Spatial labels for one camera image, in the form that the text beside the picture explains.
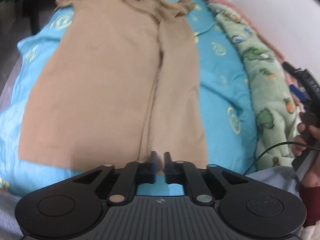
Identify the black cable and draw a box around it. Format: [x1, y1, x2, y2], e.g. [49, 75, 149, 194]
[241, 141, 320, 177]

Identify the green cartoon fleece blanket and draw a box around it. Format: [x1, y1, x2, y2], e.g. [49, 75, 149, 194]
[207, 2, 308, 172]

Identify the person right hand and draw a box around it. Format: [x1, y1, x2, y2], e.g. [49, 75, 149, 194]
[292, 112, 319, 187]

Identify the tan t-shirt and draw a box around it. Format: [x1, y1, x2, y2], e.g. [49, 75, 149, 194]
[18, 0, 208, 171]

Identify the teal smiley bed sheet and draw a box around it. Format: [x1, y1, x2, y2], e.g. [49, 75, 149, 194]
[1, 0, 257, 196]

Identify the pink fluffy blanket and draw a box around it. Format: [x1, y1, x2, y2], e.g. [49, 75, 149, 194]
[192, 0, 301, 91]

